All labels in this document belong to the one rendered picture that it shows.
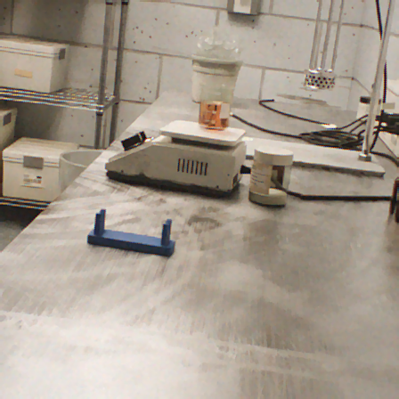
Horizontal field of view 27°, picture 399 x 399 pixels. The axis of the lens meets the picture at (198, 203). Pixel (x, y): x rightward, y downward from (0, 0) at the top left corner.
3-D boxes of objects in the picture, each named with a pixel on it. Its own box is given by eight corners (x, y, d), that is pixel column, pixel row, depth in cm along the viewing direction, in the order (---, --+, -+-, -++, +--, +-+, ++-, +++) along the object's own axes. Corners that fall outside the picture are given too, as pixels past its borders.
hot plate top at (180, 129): (157, 134, 126) (157, 129, 125) (175, 125, 137) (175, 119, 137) (234, 147, 123) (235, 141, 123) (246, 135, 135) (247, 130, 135)
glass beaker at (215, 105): (234, 133, 132) (240, 83, 130) (221, 137, 128) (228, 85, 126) (200, 126, 135) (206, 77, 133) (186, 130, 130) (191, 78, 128)
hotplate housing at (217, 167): (102, 178, 128) (107, 127, 126) (126, 163, 141) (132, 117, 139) (243, 201, 124) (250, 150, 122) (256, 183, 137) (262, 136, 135)
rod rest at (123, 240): (85, 242, 97) (88, 213, 96) (93, 234, 100) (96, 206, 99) (169, 256, 95) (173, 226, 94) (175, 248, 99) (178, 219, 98)
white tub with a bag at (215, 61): (241, 103, 234) (252, 27, 229) (231, 109, 221) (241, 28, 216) (193, 96, 238) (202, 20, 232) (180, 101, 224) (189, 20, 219)
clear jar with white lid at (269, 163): (269, 195, 130) (276, 145, 128) (294, 206, 126) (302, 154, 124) (239, 197, 127) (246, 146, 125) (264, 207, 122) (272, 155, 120)
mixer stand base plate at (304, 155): (226, 156, 157) (227, 150, 157) (231, 139, 176) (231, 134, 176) (386, 177, 156) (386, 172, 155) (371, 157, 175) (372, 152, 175)
